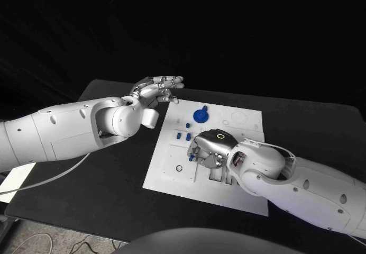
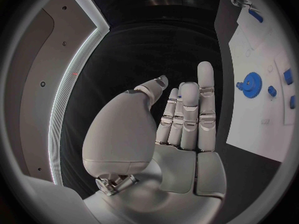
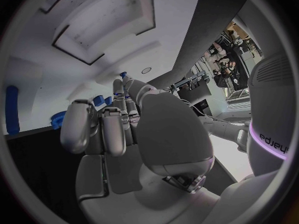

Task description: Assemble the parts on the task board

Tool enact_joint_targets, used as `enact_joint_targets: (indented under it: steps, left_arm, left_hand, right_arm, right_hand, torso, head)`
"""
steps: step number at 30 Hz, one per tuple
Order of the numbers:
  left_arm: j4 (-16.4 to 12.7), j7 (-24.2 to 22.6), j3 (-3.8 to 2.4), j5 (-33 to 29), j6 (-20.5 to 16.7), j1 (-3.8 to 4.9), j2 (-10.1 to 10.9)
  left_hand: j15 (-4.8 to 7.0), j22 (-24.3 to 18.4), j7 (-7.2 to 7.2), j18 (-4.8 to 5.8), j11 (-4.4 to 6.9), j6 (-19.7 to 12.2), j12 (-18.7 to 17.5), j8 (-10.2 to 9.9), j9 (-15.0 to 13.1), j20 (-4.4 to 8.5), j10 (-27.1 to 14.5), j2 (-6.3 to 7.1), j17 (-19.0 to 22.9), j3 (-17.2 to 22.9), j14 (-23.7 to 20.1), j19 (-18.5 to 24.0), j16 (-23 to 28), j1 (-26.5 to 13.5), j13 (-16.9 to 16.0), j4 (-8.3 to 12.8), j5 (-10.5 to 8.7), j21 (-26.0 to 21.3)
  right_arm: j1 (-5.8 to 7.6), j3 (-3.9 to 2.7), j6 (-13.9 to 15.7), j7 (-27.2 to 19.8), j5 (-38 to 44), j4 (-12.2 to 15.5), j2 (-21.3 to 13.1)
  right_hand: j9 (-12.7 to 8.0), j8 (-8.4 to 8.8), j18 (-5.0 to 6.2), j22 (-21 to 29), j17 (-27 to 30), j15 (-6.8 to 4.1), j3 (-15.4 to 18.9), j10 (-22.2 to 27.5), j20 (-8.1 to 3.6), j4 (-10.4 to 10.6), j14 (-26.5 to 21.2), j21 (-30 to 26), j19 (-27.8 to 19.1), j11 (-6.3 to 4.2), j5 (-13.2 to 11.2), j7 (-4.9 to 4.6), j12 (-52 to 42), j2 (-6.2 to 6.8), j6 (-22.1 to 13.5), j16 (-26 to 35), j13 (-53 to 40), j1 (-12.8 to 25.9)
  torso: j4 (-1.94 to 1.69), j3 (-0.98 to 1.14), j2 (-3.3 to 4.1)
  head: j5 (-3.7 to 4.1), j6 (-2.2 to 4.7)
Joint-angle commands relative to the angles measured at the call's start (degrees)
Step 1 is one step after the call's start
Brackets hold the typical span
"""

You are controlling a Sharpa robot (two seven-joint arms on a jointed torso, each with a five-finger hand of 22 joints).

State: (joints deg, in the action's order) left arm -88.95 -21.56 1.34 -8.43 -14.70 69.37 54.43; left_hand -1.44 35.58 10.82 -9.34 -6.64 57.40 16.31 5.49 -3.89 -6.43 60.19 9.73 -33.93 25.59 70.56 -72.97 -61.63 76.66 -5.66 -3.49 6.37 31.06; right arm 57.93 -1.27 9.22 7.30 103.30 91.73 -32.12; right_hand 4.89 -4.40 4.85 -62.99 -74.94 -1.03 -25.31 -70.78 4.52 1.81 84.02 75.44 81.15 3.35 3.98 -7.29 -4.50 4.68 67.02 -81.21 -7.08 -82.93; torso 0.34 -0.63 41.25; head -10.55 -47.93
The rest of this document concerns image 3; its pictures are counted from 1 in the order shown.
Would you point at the white task board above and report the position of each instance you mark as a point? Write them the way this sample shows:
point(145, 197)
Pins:
point(163, 18)

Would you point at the blue peg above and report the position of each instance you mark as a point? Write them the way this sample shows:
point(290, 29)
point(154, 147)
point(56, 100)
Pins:
point(123, 74)

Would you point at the blue block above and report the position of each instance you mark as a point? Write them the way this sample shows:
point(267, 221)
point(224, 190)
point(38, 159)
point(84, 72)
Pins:
point(108, 100)
point(99, 100)

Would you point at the blue gear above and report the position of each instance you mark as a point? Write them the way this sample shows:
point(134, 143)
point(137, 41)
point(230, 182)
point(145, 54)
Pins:
point(57, 119)

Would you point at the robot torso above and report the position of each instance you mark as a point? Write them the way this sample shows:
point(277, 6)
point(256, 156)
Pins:
point(271, 104)

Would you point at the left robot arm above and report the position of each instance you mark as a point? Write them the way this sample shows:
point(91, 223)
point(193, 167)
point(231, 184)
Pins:
point(224, 128)

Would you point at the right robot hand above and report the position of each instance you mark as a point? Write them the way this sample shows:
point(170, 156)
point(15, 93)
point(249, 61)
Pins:
point(172, 130)

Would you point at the long blue cylinder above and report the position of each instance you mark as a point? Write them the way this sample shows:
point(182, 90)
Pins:
point(12, 110)

